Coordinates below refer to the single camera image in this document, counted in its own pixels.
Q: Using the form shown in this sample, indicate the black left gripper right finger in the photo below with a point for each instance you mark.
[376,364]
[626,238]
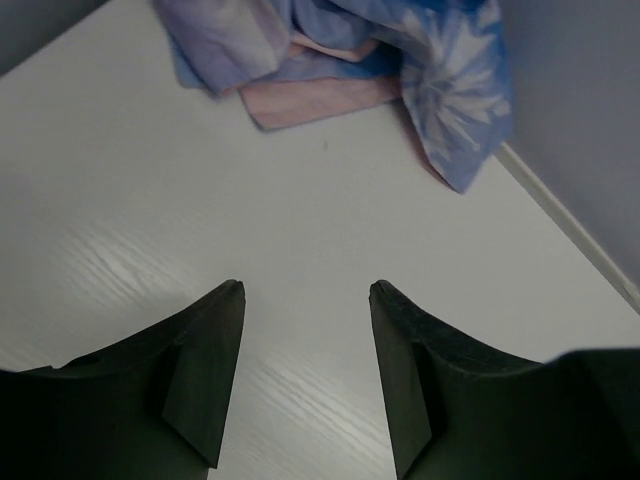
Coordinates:
[458,408]

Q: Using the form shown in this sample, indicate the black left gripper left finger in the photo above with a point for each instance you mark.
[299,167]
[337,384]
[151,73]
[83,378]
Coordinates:
[151,406]

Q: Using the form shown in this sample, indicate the blue Frozen placemat cloth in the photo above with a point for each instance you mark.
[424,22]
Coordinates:
[295,62]

